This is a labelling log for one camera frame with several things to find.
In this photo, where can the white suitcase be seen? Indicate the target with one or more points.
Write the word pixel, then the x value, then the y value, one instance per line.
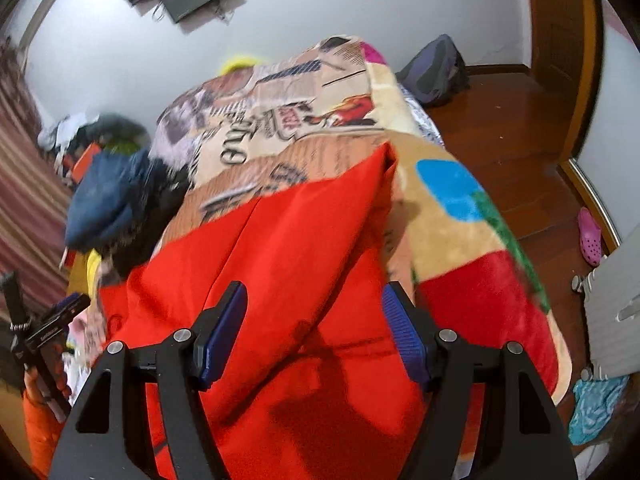
pixel 617 330

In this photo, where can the person's left hand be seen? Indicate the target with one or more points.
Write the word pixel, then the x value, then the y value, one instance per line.
pixel 60 377

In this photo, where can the white sliding wardrobe door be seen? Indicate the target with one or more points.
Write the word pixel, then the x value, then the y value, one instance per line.
pixel 617 135

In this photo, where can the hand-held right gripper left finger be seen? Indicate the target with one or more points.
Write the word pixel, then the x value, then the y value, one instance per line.
pixel 222 335

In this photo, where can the yellow foam tube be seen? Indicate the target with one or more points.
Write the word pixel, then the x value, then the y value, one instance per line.
pixel 239 64

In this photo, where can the printed blanket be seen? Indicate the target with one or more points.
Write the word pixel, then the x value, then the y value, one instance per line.
pixel 435 240

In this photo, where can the orange box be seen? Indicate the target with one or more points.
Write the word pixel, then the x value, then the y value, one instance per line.
pixel 85 162

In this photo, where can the red zip jacket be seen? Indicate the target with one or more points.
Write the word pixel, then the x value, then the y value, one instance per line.
pixel 300 260

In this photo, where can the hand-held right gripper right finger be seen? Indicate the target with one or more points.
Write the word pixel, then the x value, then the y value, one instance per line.
pixel 405 330

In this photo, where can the white air conditioner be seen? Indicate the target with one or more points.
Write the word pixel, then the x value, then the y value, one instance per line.
pixel 47 5

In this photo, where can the grey purple backpack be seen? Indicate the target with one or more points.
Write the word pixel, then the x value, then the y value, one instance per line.
pixel 432 70

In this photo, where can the teal patterned cloth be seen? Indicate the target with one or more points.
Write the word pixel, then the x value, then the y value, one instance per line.
pixel 595 410

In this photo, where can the striped red curtain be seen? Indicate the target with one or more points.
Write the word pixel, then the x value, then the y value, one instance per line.
pixel 25 185

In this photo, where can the yellow cloth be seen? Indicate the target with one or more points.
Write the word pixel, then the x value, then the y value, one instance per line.
pixel 94 267

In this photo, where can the pink clog shoe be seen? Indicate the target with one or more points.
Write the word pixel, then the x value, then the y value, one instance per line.
pixel 590 235

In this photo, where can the black clothes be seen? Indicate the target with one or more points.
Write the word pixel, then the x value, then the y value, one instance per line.
pixel 155 220

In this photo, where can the person's left forearm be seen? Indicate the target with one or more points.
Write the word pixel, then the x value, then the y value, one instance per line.
pixel 42 440

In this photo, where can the folded blue jeans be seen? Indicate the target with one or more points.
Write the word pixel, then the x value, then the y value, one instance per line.
pixel 105 200

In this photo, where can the grey cloth bundle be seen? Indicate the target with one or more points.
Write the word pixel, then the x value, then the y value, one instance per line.
pixel 117 130

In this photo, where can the white cloth pile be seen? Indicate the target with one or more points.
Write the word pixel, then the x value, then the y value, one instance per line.
pixel 60 132

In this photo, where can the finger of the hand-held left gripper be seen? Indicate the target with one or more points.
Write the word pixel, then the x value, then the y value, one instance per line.
pixel 65 310

